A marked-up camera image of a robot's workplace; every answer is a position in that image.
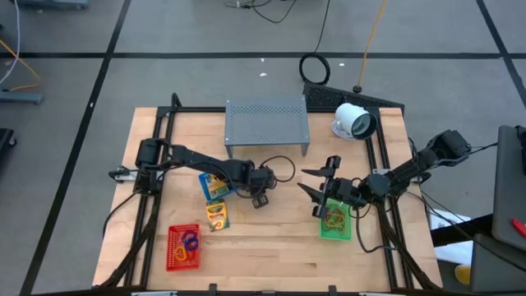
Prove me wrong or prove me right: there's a grey storage box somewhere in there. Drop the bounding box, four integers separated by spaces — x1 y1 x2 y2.
469 233 526 294

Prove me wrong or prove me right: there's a black perforated metal panel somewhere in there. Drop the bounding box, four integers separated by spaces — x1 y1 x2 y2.
302 81 406 112

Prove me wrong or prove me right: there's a yellow power cord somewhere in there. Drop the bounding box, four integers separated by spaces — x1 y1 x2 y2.
353 0 388 94

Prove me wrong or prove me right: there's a grey metal stand foot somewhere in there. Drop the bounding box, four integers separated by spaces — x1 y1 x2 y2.
0 90 44 105
16 0 90 10

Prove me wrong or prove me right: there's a green plastic basket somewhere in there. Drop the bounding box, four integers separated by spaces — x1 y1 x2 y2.
319 197 353 242

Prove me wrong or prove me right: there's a white floor cable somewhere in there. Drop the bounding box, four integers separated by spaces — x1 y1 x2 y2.
0 0 21 86

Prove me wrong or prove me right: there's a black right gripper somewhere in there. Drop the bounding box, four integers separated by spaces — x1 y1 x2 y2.
297 155 367 219

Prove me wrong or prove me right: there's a red plastic basket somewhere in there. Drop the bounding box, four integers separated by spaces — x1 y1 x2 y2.
165 224 203 272

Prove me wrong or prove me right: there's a white paper sheet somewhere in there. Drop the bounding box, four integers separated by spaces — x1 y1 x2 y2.
428 208 473 266

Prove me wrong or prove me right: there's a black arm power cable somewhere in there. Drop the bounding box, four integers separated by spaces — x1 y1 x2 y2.
101 189 141 239

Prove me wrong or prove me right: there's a black caster wheel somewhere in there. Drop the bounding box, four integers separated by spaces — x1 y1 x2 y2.
0 127 17 150

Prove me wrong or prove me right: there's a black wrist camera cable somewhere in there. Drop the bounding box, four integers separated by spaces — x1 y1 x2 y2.
352 203 390 254
258 155 297 184

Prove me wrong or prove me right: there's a black coiled power cable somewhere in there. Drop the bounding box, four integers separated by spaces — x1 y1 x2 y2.
298 0 332 86

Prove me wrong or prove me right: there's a grey equipment case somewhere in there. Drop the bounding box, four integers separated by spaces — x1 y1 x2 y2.
491 125 526 252

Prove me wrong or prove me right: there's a blue plastic basket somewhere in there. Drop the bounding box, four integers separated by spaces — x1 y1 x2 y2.
197 171 238 203

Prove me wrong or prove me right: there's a white bundled lamp cord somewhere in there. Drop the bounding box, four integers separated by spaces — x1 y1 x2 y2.
330 118 354 141

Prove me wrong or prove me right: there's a black aluminium table frame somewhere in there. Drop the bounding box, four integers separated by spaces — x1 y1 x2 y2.
92 92 444 294

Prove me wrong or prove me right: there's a grey perforated metal shelf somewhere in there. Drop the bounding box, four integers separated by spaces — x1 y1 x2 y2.
224 95 311 160

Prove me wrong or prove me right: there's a yellow floor cable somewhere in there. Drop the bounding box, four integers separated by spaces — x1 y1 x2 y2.
0 39 45 92

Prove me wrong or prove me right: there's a yellow round object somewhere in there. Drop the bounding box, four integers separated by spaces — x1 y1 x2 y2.
454 265 472 286

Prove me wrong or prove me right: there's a red hand tool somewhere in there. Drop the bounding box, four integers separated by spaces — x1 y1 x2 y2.
510 218 526 239

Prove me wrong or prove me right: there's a yellow green Crayola crayon box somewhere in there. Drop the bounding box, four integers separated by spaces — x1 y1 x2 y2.
205 198 231 233
204 174 232 200

